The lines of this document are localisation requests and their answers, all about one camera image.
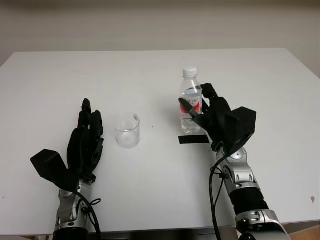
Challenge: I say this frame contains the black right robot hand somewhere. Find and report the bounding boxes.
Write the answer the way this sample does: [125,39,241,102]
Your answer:
[178,83,233,151]

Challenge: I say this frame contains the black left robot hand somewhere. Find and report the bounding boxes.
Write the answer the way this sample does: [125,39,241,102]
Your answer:
[66,98,105,185]

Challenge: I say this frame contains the clear water bottle red label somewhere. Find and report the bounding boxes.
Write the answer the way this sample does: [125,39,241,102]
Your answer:
[178,66,203,134]

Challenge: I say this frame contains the clear glass cup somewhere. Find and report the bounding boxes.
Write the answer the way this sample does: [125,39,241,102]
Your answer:
[113,112,141,149]

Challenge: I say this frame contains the black tape strip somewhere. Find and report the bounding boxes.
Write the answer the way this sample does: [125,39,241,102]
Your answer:
[178,135,210,145]

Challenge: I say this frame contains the dark robot torso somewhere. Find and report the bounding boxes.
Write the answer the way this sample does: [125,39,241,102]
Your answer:
[99,228,236,240]

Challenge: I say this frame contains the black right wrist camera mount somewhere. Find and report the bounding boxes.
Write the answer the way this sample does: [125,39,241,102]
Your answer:
[224,106,257,154]

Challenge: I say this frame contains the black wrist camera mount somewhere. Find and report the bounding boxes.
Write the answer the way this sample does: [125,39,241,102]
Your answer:
[30,149,81,191]
[224,106,257,154]

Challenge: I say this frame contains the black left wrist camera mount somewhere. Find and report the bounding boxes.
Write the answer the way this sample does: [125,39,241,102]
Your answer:
[30,149,81,191]

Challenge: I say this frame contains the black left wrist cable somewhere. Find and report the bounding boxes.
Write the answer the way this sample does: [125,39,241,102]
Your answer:
[74,190,102,240]

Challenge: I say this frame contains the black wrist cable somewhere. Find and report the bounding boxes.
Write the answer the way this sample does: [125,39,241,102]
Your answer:
[209,142,231,240]
[74,190,102,240]

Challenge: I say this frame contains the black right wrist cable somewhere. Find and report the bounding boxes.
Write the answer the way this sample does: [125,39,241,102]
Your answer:
[209,142,231,240]

